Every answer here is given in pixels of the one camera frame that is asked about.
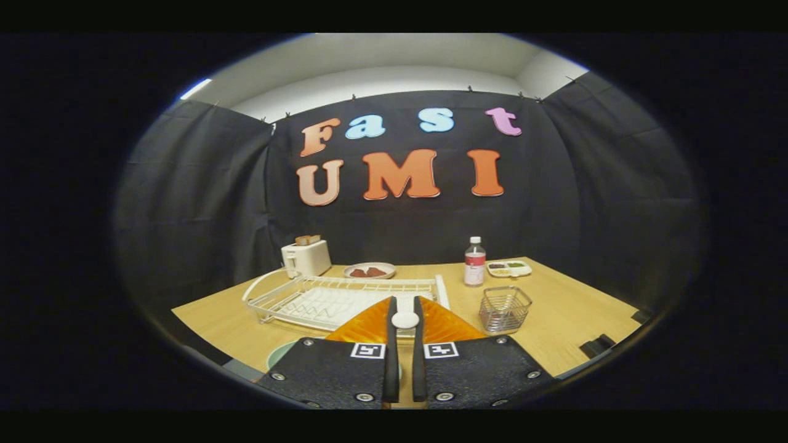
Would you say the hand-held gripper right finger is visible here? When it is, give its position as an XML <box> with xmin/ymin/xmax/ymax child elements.
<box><xmin>411</xmin><ymin>296</ymin><xmax>560</xmax><ymax>410</ymax></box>

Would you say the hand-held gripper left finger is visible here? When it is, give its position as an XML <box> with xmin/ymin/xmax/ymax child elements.
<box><xmin>256</xmin><ymin>296</ymin><xmax>401</xmax><ymax>410</ymax></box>

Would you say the white handled spoon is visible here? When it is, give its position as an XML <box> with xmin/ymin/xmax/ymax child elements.
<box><xmin>392</xmin><ymin>311</ymin><xmax>420</xmax><ymax>338</ymax></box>

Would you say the white wire dish rack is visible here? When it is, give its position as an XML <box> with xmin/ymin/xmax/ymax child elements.
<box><xmin>242</xmin><ymin>268</ymin><xmax>451</xmax><ymax>333</ymax></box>

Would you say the metal wire basket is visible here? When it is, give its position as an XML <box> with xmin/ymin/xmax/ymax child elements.
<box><xmin>478</xmin><ymin>285</ymin><xmax>533</xmax><ymax>335</ymax></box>

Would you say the pale green plate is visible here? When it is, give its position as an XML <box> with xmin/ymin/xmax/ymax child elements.
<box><xmin>266</xmin><ymin>337</ymin><xmax>308</xmax><ymax>373</ymax></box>

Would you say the small plate with rim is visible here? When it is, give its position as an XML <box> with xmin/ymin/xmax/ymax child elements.
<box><xmin>343</xmin><ymin>262</ymin><xmax>397</xmax><ymax>279</ymax></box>

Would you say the clear bottle with red label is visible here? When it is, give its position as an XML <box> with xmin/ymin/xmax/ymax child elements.
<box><xmin>464</xmin><ymin>237</ymin><xmax>487</xmax><ymax>287</ymax></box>

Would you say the white divided food tray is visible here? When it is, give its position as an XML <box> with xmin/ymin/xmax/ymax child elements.
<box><xmin>486</xmin><ymin>260</ymin><xmax>533</xmax><ymax>278</ymax></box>

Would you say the white toaster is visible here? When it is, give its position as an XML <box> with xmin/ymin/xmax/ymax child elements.
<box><xmin>281</xmin><ymin>240</ymin><xmax>332</xmax><ymax>279</ymax></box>

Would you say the black backdrop cloth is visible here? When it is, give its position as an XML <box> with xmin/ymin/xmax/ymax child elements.
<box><xmin>114</xmin><ymin>71</ymin><xmax>706</xmax><ymax>321</ymax></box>

